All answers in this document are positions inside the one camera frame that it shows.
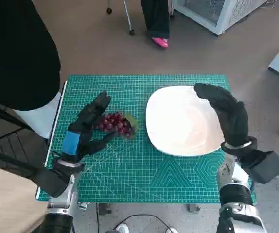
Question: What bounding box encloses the green cutting mat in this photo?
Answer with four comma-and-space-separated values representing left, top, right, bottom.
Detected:
35, 74, 256, 203

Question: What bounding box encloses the black left robot hand, blue tape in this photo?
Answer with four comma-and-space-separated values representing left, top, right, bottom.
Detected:
53, 91, 122, 165

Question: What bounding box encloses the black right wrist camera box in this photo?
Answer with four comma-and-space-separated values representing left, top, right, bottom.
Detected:
241, 151, 279, 184

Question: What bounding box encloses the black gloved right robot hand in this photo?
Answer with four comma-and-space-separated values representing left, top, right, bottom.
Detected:
194, 83, 250, 147

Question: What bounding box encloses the person in black top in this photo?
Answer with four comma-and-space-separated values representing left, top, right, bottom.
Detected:
0, 0, 62, 139

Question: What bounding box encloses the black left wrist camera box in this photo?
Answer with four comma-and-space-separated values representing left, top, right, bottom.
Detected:
35, 167, 69, 198

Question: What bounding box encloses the black metal stand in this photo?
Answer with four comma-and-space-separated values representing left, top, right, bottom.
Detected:
0, 97, 55, 182

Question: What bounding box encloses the white square plate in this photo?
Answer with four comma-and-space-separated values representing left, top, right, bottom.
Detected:
145, 85, 227, 157

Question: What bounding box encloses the metal frame leg with caster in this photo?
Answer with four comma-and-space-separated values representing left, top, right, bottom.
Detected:
122, 0, 135, 36

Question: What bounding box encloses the red toy grape bunch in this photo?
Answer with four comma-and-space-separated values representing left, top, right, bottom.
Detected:
92, 111, 140, 140

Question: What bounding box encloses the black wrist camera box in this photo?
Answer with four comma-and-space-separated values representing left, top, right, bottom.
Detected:
241, 151, 279, 184
35, 167, 69, 198

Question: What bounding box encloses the black floor cable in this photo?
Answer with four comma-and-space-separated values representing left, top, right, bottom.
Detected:
95, 202, 170, 233

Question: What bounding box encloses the person with pink shoe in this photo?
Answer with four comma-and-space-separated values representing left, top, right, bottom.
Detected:
140, 0, 171, 49

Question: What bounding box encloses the large white mesh cabinet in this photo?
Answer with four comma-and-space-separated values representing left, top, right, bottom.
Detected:
173, 0, 269, 36

